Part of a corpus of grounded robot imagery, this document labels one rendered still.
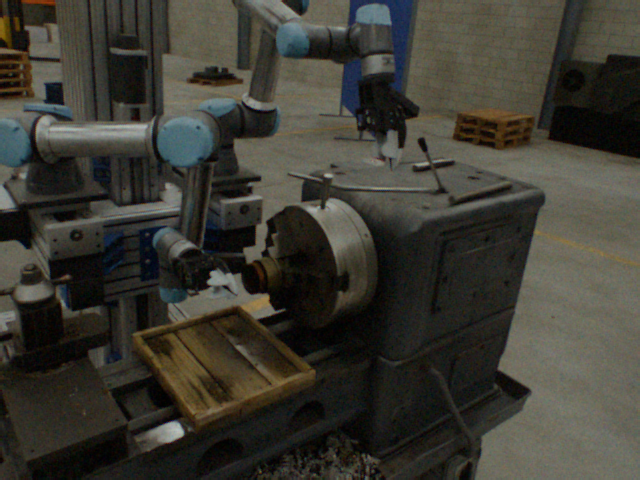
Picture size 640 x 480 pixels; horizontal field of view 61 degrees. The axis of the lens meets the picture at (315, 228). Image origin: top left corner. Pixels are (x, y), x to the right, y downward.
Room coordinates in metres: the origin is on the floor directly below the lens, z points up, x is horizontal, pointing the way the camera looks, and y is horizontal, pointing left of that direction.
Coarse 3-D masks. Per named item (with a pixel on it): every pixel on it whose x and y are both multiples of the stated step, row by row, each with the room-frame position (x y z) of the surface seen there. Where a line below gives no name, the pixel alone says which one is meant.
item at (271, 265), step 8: (264, 256) 1.19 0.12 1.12; (272, 256) 1.17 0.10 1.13; (248, 264) 1.14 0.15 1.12; (256, 264) 1.14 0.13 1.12; (264, 264) 1.14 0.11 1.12; (272, 264) 1.15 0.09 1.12; (280, 264) 1.17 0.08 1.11; (248, 272) 1.16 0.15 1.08; (256, 272) 1.12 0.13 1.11; (264, 272) 1.13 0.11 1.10; (272, 272) 1.13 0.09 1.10; (280, 272) 1.14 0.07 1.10; (248, 280) 1.15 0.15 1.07; (256, 280) 1.10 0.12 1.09; (264, 280) 1.12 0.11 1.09; (272, 280) 1.12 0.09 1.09; (280, 280) 1.13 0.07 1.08; (248, 288) 1.13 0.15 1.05; (256, 288) 1.10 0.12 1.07; (264, 288) 1.12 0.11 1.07; (272, 288) 1.13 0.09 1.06
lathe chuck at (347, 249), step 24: (288, 216) 1.27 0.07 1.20; (312, 216) 1.19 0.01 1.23; (336, 216) 1.21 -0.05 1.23; (312, 240) 1.19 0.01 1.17; (336, 240) 1.15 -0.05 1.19; (360, 240) 1.18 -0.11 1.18; (288, 264) 1.26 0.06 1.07; (312, 264) 1.18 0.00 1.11; (336, 264) 1.11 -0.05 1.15; (360, 264) 1.15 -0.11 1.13; (360, 288) 1.14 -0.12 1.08; (288, 312) 1.24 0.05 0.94; (312, 312) 1.17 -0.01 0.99; (336, 312) 1.11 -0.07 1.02
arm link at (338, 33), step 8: (336, 32) 1.32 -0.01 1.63; (344, 32) 1.33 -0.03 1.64; (336, 40) 1.31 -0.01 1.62; (344, 40) 1.32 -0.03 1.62; (336, 48) 1.31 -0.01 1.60; (344, 48) 1.32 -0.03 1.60; (352, 48) 1.31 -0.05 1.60; (328, 56) 1.31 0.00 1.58; (336, 56) 1.32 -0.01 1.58; (344, 56) 1.33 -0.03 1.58; (352, 56) 1.33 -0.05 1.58
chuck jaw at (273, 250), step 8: (280, 216) 1.26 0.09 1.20; (272, 224) 1.25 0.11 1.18; (280, 224) 1.25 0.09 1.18; (288, 224) 1.26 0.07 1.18; (272, 232) 1.25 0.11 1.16; (280, 232) 1.23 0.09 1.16; (288, 232) 1.25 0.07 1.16; (272, 240) 1.21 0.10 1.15; (280, 240) 1.22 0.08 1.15; (288, 240) 1.23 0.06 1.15; (272, 248) 1.19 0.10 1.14; (280, 248) 1.21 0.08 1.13; (288, 248) 1.22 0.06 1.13; (296, 248) 1.23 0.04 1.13; (280, 256) 1.19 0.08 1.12; (288, 256) 1.22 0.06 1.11
